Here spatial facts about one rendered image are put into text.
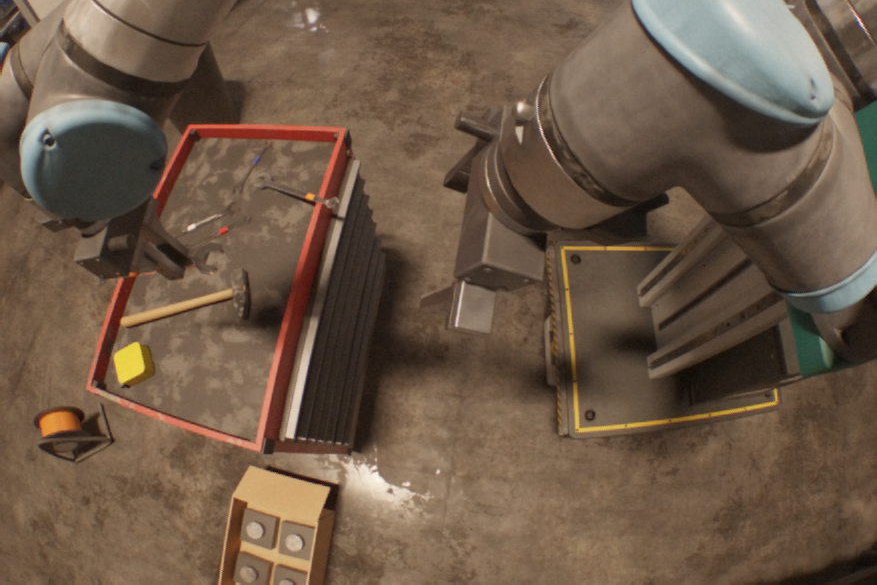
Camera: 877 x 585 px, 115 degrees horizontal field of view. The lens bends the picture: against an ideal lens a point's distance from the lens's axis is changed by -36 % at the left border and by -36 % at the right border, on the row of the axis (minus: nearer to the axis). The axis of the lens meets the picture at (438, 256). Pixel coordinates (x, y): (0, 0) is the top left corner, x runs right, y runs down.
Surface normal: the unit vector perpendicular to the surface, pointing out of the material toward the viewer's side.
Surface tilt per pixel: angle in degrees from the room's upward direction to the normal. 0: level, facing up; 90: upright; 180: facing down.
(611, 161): 86
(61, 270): 0
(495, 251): 25
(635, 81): 75
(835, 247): 61
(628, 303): 0
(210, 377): 0
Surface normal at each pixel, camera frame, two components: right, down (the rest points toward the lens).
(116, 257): 0.99, -0.12
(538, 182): -0.71, 0.56
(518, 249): 0.37, -0.24
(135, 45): 0.48, 0.76
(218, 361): -0.01, -0.44
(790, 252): -0.41, 0.81
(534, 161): -0.84, 0.33
